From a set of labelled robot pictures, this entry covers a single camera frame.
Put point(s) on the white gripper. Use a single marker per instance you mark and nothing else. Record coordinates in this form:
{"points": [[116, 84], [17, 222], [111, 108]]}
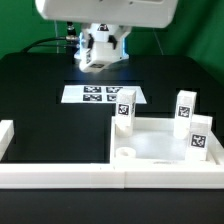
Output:
{"points": [[135, 13]]}

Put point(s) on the white square tabletop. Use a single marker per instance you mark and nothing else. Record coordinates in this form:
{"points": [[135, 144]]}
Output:
{"points": [[152, 140]]}

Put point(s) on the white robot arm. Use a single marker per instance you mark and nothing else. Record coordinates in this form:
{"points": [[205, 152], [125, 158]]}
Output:
{"points": [[120, 33]]}

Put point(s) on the white fiducial marker sheet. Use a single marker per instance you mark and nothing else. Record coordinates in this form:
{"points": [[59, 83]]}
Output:
{"points": [[90, 94]]}

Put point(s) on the white U-shaped obstacle fence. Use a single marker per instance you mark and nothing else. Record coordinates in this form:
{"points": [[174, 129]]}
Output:
{"points": [[115, 174]]}

